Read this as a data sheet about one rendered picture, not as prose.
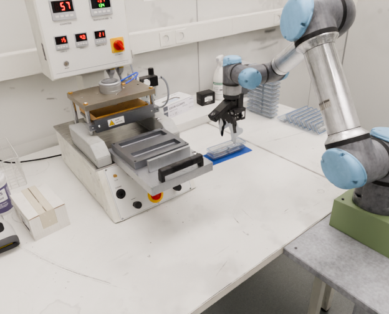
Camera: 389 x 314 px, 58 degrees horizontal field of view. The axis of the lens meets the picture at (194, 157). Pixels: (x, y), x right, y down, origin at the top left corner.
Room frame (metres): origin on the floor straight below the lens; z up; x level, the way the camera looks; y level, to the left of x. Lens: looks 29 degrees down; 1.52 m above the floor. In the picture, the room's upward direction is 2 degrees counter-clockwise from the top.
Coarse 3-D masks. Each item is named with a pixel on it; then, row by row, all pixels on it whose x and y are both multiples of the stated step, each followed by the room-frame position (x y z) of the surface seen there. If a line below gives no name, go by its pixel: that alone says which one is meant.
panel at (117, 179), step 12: (108, 168) 1.00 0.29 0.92; (120, 168) 1.02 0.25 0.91; (108, 180) 0.98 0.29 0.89; (120, 180) 1.00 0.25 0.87; (132, 180) 1.01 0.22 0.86; (132, 192) 0.99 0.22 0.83; (144, 192) 1.01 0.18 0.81; (168, 192) 1.05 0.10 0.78; (180, 192) 1.07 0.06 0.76; (120, 204) 0.95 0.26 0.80; (132, 204) 0.97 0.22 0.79; (144, 204) 0.99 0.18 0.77; (156, 204) 1.01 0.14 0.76; (120, 216) 0.93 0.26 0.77
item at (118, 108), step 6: (126, 102) 1.25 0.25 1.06; (132, 102) 1.24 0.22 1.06; (138, 102) 1.24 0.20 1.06; (144, 102) 1.24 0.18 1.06; (102, 108) 1.19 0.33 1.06; (108, 108) 1.19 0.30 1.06; (114, 108) 1.19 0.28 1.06; (120, 108) 1.19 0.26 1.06; (126, 108) 1.18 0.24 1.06; (132, 108) 1.19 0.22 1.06; (84, 114) 1.22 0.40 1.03; (90, 114) 1.15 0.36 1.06; (96, 114) 1.14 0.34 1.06; (102, 114) 1.14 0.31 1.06; (108, 114) 1.14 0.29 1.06
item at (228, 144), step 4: (236, 140) 1.41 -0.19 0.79; (240, 140) 1.41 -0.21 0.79; (220, 144) 1.38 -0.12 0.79; (224, 144) 1.38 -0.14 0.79; (228, 144) 1.38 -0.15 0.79; (232, 144) 1.38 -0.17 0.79; (236, 144) 1.38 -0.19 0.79; (208, 148) 1.35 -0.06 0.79; (212, 148) 1.35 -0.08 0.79; (216, 148) 1.34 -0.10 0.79; (220, 148) 1.34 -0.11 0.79; (224, 148) 1.34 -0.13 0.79; (212, 152) 1.31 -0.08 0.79
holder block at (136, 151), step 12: (156, 132) 1.12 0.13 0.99; (168, 132) 1.10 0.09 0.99; (120, 144) 1.03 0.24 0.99; (132, 144) 1.05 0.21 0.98; (144, 144) 1.02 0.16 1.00; (156, 144) 1.02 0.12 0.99; (168, 144) 1.04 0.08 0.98; (180, 144) 1.01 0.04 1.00; (120, 156) 0.98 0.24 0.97; (132, 156) 0.94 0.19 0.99; (144, 156) 0.94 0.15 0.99
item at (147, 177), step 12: (156, 156) 0.91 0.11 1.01; (168, 156) 0.92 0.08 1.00; (180, 156) 0.94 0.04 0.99; (132, 168) 0.91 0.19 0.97; (144, 168) 0.91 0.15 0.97; (156, 168) 0.89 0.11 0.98; (192, 168) 0.90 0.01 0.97; (204, 168) 0.91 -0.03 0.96; (144, 180) 0.84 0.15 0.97; (156, 180) 0.84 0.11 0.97; (168, 180) 0.84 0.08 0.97; (180, 180) 0.86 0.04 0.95; (156, 192) 0.81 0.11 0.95
